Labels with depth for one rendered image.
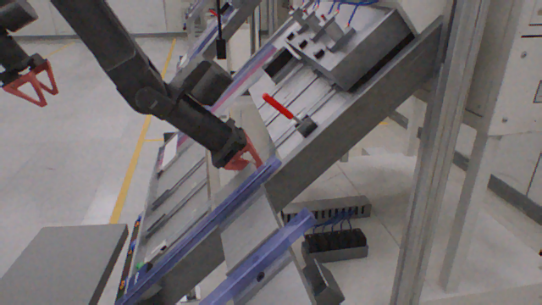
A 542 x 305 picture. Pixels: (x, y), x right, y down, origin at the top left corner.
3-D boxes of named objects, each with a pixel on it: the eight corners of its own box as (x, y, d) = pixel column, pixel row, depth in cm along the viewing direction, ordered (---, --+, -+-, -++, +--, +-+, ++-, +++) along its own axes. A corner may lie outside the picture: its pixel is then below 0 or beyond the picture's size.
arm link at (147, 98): (128, 80, 60) (129, 102, 53) (170, 24, 58) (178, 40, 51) (186, 117, 67) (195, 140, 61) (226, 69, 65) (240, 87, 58)
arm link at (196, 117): (157, 108, 63) (156, 120, 58) (182, 78, 62) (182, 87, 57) (190, 131, 66) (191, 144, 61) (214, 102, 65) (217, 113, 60)
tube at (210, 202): (141, 271, 73) (137, 268, 73) (142, 266, 74) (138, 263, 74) (331, 96, 65) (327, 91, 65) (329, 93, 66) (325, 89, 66)
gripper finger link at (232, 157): (269, 146, 72) (234, 119, 68) (278, 163, 66) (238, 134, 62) (247, 171, 74) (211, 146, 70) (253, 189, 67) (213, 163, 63)
